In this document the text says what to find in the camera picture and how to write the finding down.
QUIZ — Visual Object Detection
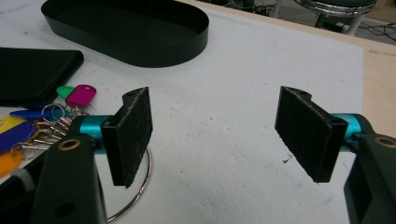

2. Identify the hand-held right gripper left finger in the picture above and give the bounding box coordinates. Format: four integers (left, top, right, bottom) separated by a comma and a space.
78, 86, 154, 189

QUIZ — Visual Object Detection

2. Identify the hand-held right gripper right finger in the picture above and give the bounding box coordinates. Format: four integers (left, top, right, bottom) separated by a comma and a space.
274, 85, 363, 184

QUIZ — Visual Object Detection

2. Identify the key bunch with coloured tags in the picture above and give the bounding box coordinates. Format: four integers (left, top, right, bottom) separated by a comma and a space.
0, 84, 153, 223

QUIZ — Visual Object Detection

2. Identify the black oval tray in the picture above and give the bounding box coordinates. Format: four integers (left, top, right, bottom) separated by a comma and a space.
40, 0, 210, 69

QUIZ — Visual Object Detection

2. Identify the black wallet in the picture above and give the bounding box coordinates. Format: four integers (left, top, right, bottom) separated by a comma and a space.
0, 47, 85, 108

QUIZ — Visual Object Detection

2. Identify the white foam mat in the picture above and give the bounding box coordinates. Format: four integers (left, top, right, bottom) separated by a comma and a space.
0, 0, 365, 224

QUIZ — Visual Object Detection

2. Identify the wooden table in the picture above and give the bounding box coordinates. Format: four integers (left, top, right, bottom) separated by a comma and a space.
178, 0, 396, 139

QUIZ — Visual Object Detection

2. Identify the black round stool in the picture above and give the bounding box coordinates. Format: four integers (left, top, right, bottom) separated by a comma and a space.
293, 0, 379, 36

